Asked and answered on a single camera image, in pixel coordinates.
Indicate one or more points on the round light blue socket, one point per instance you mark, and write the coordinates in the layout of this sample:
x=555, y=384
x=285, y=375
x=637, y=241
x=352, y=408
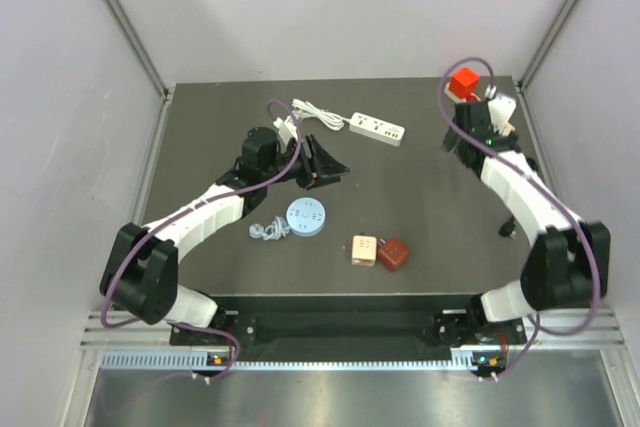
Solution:
x=306, y=217

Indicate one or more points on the cream power strip red sockets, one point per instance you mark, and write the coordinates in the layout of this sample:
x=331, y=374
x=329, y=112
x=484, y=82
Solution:
x=474, y=97

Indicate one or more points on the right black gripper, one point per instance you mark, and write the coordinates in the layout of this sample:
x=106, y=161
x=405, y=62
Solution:
x=451, y=140

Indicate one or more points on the red cube plug adapter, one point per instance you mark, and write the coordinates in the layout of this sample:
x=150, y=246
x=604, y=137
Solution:
x=463, y=83

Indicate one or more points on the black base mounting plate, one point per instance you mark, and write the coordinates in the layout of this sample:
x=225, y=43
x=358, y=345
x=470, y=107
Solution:
x=449, y=328

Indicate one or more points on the slotted cable duct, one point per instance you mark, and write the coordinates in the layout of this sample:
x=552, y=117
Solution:
x=209, y=361

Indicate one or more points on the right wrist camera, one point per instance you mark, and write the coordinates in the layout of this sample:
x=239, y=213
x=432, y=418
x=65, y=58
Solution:
x=501, y=108

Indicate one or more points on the white power strip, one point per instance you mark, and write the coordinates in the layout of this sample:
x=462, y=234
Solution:
x=376, y=129

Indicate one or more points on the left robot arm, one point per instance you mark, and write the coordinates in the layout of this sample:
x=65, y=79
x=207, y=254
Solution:
x=141, y=274

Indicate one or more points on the brown cube plug adapter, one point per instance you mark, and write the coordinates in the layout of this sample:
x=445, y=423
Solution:
x=392, y=253

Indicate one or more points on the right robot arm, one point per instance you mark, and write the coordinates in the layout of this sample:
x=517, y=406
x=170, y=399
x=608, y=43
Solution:
x=568, y=262

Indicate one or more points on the pink cube plug adapter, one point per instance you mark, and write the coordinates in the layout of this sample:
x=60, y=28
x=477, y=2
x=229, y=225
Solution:
x=364, y=250

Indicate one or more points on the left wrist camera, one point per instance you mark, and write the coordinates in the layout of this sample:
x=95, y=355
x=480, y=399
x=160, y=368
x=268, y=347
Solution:
x=286, y=129

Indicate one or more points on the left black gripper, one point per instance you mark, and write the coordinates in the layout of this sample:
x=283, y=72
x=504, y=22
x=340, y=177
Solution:
x=321, y=168

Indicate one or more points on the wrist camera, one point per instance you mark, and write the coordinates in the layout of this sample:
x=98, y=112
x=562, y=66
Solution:
x=286, y=129
x=501, y=108

